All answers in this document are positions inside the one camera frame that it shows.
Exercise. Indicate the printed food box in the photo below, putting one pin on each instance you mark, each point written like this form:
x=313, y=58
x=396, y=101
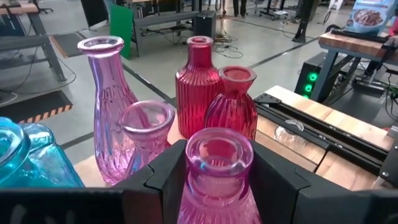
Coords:
x=370, y=17

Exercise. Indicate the hazard striped floor ramp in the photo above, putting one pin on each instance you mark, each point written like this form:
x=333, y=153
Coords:
x=66, y=45
x=34, y=107

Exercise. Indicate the pink ribbed glass vase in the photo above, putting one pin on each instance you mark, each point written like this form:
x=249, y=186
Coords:
x=217, y=186

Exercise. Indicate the green panel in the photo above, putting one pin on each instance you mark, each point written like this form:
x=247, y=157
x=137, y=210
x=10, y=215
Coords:
x=121, y=28

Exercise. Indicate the tall pink glass vase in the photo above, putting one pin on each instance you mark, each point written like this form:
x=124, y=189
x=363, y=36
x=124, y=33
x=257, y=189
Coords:
x=109, y=109

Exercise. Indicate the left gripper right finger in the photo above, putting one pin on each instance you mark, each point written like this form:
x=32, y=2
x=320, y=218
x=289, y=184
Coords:
x=286, y=199

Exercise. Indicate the red flared ribbed vase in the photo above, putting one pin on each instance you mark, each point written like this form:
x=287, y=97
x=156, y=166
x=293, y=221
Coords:
x=233, y=112

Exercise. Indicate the black aluminium table frame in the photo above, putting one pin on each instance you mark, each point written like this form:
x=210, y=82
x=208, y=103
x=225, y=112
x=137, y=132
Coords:
x=326, y=133

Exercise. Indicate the round teal glass vase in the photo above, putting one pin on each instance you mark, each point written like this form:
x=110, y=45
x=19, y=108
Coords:
x=9, y=149

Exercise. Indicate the person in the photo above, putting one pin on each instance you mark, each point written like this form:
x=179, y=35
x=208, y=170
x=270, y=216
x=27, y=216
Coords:
x=239, y=6

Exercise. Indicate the wooden table with grey legs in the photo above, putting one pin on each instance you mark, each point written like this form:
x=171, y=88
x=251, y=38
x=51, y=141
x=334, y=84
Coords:
x=351, y=45
x=25, y=42

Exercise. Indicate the pink diamond-pattern vase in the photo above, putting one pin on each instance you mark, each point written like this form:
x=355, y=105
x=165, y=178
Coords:
x=146, y=124

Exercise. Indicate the square textured teal vase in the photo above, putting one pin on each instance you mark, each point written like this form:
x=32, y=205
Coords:
x=49, y=165

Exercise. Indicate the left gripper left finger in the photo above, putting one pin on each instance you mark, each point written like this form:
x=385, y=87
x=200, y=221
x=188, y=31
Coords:
x=140, y=202

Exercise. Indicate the red ribbed bottle vase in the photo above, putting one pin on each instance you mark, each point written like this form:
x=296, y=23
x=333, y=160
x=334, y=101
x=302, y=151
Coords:
x=196, y=93

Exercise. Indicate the black computer tower green lights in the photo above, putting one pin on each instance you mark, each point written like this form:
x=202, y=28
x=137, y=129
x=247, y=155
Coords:
x=311, y=71

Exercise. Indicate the clear ribbed glass jar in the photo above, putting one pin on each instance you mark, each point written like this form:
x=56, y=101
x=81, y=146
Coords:
x=289, y=137

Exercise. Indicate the black post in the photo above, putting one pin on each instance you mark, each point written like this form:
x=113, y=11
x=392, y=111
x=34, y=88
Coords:
x=306, y=21

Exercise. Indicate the black box speaker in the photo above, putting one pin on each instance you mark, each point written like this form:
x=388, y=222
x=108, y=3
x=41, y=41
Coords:
x=205, y=25

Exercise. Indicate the grey metal bench frame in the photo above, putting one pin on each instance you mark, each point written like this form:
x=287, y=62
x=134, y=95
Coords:
x=164, y=18

